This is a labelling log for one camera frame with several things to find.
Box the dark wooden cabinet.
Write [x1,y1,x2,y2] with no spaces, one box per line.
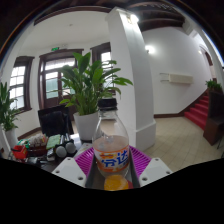
[203,89,224,146]

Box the dark-framed window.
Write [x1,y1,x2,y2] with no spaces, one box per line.
[90,42,116,98]
[9,55,36,113]

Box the green notebook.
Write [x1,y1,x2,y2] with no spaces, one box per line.
[45,133,62,151]

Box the orange soda plastic bottle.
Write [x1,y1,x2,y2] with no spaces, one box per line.
[92,97,131,192]

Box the grey microphones pair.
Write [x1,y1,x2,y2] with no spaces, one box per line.
[54,133,78,159]

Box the dark wooden double door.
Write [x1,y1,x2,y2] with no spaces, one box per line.
[37,48,85,111]

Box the potted green plant white pot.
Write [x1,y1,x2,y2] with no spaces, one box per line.
[0,81,22,150]
[59,51,134,142]

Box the white wall radiator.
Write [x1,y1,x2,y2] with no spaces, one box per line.
[159,72,195,85]

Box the small green plant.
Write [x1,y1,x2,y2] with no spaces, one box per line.
[204,79,224,93]

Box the red carpeted staircase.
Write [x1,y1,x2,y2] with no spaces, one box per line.
[183,94,211,131]

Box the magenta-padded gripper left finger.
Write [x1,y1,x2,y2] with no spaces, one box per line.
[51,146,105,191]

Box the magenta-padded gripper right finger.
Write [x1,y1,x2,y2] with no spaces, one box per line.
[128,145,174,188]

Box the red container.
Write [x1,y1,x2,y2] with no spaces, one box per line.
[12,144,30,161]

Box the black chair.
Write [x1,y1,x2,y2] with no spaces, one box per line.
[37,104,75,138]

